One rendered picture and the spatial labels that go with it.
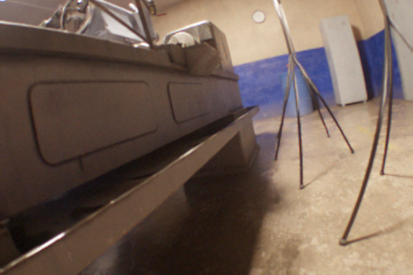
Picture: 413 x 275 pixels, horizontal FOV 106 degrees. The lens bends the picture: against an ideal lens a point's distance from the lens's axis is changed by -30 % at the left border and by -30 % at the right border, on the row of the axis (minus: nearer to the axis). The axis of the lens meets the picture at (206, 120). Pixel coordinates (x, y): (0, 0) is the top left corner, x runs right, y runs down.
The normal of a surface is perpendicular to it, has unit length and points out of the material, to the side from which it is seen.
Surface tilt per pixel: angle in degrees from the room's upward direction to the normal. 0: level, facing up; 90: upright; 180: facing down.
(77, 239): 90
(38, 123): 90
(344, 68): 90
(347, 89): 90
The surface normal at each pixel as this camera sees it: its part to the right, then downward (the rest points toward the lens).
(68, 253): 0.92, -0.18
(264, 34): -0.32, 0.14
